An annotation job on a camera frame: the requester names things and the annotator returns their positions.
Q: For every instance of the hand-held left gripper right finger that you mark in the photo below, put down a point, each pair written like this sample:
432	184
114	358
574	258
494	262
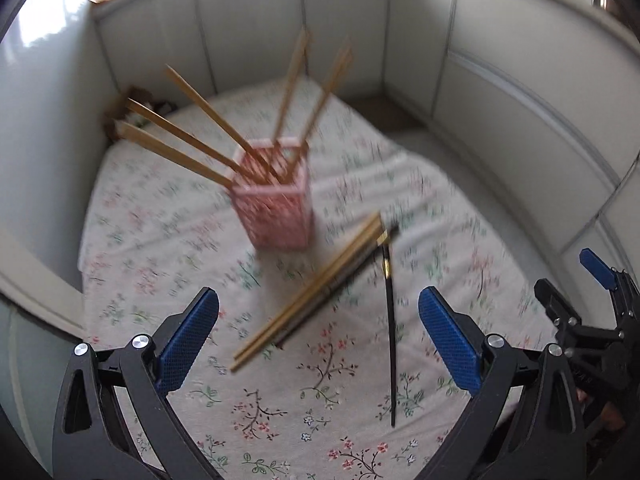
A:
445	340

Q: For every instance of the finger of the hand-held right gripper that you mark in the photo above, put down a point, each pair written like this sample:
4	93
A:
597	266
552	300

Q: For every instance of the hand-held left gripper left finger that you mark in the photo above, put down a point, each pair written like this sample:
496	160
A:
190	340

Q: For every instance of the black chopstick with gold band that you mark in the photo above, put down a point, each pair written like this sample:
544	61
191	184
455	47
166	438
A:
390	350
350	275

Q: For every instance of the pile of wooden chopsticks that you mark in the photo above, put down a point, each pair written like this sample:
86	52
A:
300	297

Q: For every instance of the pink perforated utensil holder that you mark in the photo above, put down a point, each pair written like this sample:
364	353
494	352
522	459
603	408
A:
275	215

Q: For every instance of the long bamboo chopstick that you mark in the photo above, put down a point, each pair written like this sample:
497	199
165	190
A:
170	151
325	92
175	129
210	110

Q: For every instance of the person's right hand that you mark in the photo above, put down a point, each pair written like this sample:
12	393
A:
612	416

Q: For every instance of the floral tablecloth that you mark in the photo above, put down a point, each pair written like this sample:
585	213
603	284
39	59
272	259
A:
175	260

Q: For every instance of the white kitchen base cabinets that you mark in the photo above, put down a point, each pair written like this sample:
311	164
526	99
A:
350	35

